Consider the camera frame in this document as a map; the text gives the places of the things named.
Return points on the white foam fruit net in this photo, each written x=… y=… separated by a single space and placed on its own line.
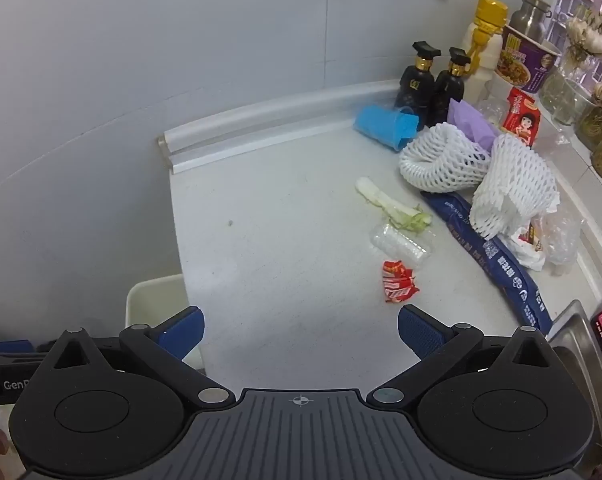
x=441 y=160
x=511 y=180

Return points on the translucent counter edge strip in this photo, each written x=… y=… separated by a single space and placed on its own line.
x=281 y=115

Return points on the long blue packet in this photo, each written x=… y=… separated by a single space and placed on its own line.
x=511 y=275

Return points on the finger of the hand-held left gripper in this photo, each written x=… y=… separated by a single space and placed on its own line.
x=11 y=347

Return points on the blue plastic cup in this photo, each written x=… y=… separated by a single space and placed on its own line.
x=386 y=125

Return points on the glass vase with garlic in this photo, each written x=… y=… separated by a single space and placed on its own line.
x=583 y=35

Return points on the crumpled red wrapper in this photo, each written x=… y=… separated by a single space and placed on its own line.
x=398 y=282

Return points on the clear plastic cup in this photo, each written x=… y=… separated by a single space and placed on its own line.
x=493 y=110

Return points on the purple instant noodle cup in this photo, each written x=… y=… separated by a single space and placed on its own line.
x=523 y=62

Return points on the steel thermos flask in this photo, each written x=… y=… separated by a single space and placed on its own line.
x=528 y=17

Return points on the white wrapper red label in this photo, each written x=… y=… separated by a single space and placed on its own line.
x=528 y=255

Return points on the purple rubber glove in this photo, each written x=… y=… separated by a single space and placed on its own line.
x=468 y=120

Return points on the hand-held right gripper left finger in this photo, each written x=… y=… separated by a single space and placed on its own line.
x=183 y=332

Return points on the napa cabbage stalk piece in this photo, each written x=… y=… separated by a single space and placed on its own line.
x=381 y=197

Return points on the red snack packet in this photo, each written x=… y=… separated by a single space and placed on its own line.
x=521 y=120

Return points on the cream bottle yellow cap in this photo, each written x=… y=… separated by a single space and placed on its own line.
x=491 y=10

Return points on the black bottle gold collar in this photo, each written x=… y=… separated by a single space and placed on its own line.
x=416 y=85
x=449 y=92

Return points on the clear plastic packaging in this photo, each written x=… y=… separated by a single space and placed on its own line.
x=561 y=240

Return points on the plastic cup with sprouts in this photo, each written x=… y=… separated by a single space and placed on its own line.
x=556 y=92

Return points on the white plastic waste bin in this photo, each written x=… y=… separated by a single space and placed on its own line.
x=151 y=300

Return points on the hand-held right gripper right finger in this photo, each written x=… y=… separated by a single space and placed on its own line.
x=416 y=330

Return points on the clear plastic tray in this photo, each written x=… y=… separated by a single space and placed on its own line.
x=401 y=245

